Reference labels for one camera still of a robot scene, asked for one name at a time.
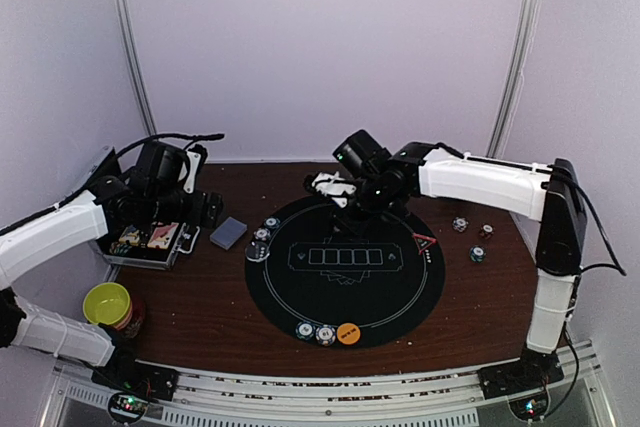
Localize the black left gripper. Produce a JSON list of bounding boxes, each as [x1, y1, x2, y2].
[[147, 186, 223, 229]]

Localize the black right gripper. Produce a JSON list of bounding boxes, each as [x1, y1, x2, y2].
[[327, 175, 398, 239]]

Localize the grey card deck box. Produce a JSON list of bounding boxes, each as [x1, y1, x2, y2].
[[209, 217, 247, 250]]

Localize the red triangular all-in marker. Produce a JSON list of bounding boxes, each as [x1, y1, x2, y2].
[[412, 233, 437, 255]]

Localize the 10 chips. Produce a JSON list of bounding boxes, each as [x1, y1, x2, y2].
[[254, 227, 271, 242], [315, 325, 337, 346]]

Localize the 50 chips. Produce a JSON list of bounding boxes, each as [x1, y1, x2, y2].
[[295, 322, 315, 341], [264, 217, 280, 230]]

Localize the blue white 10 chip stack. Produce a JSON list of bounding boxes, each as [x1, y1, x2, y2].
[[452, 217, 470, 233]]

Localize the orange big blind button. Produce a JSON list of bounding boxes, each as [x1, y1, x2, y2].
[[336, 322, 361, 346]]

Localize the green blue 50 chip stack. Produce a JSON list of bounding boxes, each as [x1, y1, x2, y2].
[[469, 245, 487, 263]]

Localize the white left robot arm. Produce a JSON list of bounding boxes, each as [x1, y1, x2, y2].
[[1, 136, 339, 319]]

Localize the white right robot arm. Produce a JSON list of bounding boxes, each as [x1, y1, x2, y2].
[[304, 130, 587, 389]]

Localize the round black poker mat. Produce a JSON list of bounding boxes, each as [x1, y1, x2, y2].
[[245, 197, 445, 348]]

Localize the aluminium poker case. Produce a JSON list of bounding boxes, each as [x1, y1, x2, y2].
[[96, 222, 201, 271]]

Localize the clear round dealer button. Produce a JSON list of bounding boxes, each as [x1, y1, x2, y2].
[[245, 241, 270, 263]]

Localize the red black 100 chip stack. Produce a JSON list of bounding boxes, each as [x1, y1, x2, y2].
[[479, 224, 495, 240]]

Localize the yellow-green bowl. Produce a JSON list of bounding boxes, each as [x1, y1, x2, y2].
[[83, 282, 133, 330]]

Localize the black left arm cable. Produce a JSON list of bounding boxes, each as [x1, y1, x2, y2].
[[0, 131, 226, 238]]

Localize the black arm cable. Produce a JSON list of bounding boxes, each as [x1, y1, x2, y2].
[[0, 131, 226, 238], [434, 141, 629, 418]]

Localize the right aluminium frame post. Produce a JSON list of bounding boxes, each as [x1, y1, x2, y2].
[[486, 0, 541, 158]]

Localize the aluminium frame post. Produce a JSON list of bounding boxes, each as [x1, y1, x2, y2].
[[486, 0, 541, 158], [113, 0, 157, 135]]

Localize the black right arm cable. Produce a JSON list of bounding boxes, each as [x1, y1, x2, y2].
[[434, 141, 629, 418]]

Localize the left aluminium frame post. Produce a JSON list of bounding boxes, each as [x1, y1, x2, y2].
[[113, 0, 157, 135]]

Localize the aluminium front rail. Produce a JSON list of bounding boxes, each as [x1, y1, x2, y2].
[[49, 339, 601, 427]]

